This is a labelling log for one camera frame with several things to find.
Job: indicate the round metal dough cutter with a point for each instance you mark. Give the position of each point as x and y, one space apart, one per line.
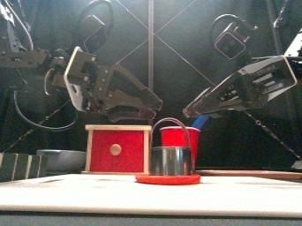
171 160

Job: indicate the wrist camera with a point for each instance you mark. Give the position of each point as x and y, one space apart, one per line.
231 44
93 33

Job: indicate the grey vertical frame pole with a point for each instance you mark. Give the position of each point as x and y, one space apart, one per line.
151 41

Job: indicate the red play dough disc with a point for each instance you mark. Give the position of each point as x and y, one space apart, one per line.
168 179

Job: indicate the grey bowl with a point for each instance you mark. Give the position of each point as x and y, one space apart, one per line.
63 160

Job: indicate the red plastic cup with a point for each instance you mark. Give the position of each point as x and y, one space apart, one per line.
175 137

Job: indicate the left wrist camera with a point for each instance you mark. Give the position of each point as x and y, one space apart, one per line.
93 33

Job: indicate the green striped block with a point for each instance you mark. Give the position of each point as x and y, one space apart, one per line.
21 166

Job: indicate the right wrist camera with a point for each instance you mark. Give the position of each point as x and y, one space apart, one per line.
231 44

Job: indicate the wooden drawer box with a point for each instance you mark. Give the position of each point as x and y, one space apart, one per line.
117 127

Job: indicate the brown wooden board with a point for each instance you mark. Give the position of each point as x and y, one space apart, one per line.
251 174

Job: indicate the red drawer with wooden knob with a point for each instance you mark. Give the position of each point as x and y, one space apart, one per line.
115 153

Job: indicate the white cutting board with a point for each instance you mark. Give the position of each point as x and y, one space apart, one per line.
148 197

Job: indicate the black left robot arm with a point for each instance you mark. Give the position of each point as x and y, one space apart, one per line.
21 58

